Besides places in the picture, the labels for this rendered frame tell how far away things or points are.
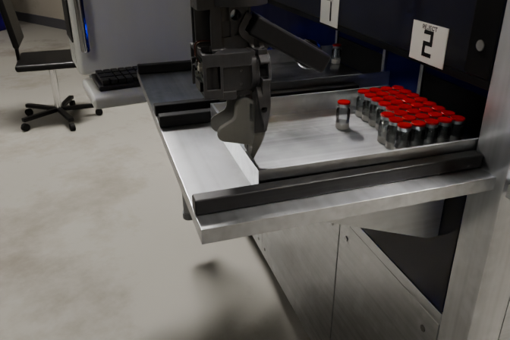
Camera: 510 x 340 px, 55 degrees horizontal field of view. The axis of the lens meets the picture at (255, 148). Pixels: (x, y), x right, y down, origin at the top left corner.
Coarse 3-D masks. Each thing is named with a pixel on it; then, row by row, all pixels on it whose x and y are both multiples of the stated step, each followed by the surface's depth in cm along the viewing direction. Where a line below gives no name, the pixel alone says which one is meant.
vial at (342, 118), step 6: (342, 108) 78; (348, 108) 79; (336, 114) 79; (342, 114) 78; (348, 114) 78; (336, 120) 79; (342, 120) 78; (348, 120) 79; (336, 126) 79; (342, 126) 79; (348, 126) 79
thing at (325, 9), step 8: (328, 0) 104; (336, 0) 100; (320, 8) 108; (328, 8) 104; (336, 8) 101; (320, 16) 108; (328, 16) 104; (336, 16) 101; (328, 24) 105; (336, 24) 101
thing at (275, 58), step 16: (272, 64) 117; (288, 64) 117; (272, 80) 105; (288, 80) 93; (304, 80) 94; (320, 80) 95; (336, 80) 96; (352, 80) 97; (368, 80) 99; (384, 80) 100
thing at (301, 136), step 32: (288, 96) 85; (320, 96) 87; (352, 96) 89; (288, 128) 80; (320, 128) 80; (352, 128) 80; (256, 160) 69; (288, 160) 69; (320, 160) 61; (352, 160) 62; (384, 160) 64
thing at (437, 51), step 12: (420, 24) 75; (432, 24) 73; (420, 36) 76; (444, 36) 71; (420, 48) 76; (432, 48) 74; (444, 48) 71; (420, 60) 76; (432, 60) 74; (444, 60) 71
